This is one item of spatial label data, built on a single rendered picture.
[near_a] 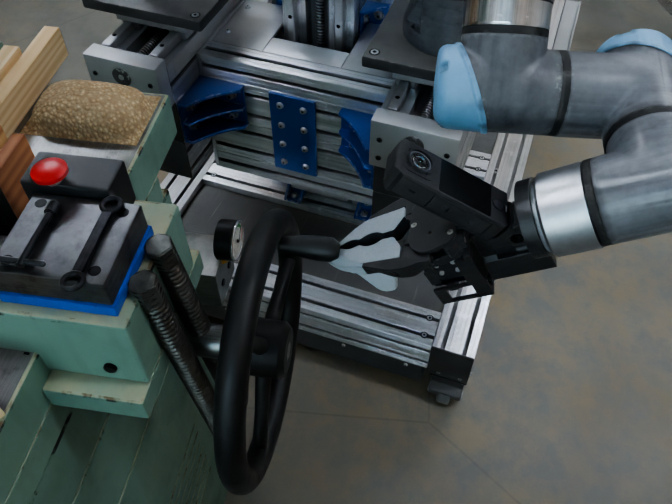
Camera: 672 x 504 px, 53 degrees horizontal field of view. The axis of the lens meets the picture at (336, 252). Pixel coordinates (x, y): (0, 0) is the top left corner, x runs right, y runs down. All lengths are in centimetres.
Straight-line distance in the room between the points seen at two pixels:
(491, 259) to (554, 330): 114
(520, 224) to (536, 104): 10
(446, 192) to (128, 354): 30
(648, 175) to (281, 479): 112
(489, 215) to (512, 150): 125
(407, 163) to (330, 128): 66
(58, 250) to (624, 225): 45
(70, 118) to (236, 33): 53
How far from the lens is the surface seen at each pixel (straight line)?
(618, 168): 57
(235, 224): 97
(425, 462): 153
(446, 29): 104
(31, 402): 65
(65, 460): 74
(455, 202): 57
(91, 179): 61
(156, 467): 100
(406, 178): 55
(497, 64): 60
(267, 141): 130
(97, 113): 81
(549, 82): 61
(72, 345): 61
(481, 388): 163
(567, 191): 57
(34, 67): 90
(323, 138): 123
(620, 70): 63
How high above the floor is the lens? 141
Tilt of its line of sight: 50 degrees down
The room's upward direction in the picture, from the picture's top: straight up
